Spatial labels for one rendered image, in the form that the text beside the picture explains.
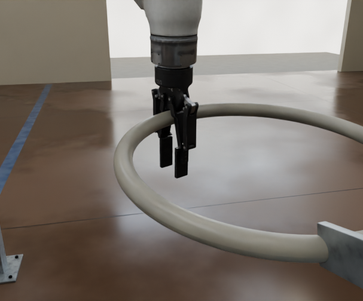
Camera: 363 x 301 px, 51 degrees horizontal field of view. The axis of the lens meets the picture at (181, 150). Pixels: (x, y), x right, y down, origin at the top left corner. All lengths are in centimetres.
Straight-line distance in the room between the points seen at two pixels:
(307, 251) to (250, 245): 6
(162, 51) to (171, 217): 35
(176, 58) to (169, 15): 8
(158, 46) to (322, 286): 143
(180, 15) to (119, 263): 144
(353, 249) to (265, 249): 9
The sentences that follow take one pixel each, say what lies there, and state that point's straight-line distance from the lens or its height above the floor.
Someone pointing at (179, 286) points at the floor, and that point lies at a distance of 177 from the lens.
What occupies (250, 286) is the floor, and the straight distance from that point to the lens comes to 180.
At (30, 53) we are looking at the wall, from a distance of 664.
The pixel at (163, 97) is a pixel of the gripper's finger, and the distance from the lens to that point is 76.
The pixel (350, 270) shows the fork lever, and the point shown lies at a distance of 42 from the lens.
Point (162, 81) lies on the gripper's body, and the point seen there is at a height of 102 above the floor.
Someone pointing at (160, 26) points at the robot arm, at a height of 112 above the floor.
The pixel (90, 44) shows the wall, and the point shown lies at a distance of 656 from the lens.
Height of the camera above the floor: 115
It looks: 21 degrees down
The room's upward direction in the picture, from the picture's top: straight up
